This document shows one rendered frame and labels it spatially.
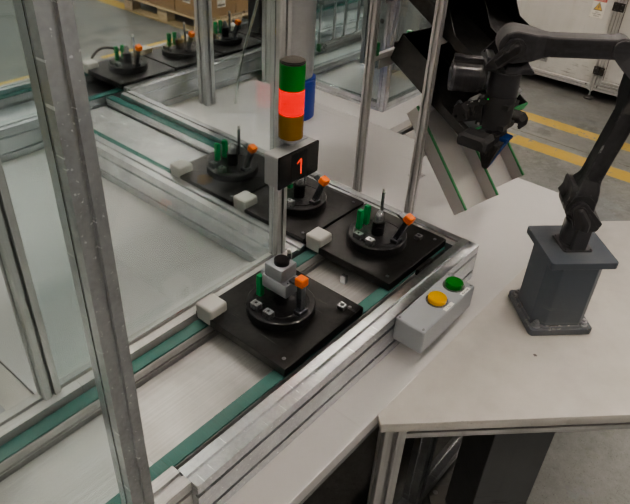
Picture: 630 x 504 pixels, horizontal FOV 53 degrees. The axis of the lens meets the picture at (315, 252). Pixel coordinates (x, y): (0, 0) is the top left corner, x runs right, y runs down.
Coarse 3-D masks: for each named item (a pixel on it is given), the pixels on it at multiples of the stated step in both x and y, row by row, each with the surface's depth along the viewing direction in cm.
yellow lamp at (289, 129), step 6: (282, 120) 123; (288, 120) 123; (294, 120) 123; (300, 120) 124; (282, 126) 124; (288, 126) 124; (294, 126) 124; (300, 126) 124; (282, 132) 125; (288, 132) 124; (294, 132) 124; (300, 132) 125; (282, 138) 126; (288, 138) 125; (294, 138) 125; (300, 138) 126
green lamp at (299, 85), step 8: (280, 64) 118; (304, 64) 118; (280, 72) 119; (288, 72) 117; (296, 72) 117; (304, 72) 119; (280, 80) 120; (288, 80) 118; (296, 80) 118; (304, 80) 120; (280, 88) 120; (288, 88) 119; (296, 88) 119; (304, 88) 121
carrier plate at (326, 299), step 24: (240, 288) 133; (312, 288) 134; (240, 312) 127; (336, 312) 129; (360, 312) 130; (240, 336) 121; (264, 336) 122; (288, 336) 122; (312, 336) 122; (264, 360) 118; (288, 360) 117
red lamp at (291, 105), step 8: (280, 96) 121; (288, 96) 120; (296, 96) 120; (304, 96) 122; (280, 104) 122; (288, 104) 121; (296, 104) 121; (280, 112) 123; (288, 112) 122; (296, 112) 122
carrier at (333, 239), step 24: (384, 192) 150; (360, 216) 148; (384, 216) 159; (312, 240) 147; (336, 240) 150; (360, 240) 147; (384, 240) 147; (408, 240) 151; (432, 240) 152; (360, 264) 142; (384, 264) 143; (408, 264) 143; (384, 288) 138
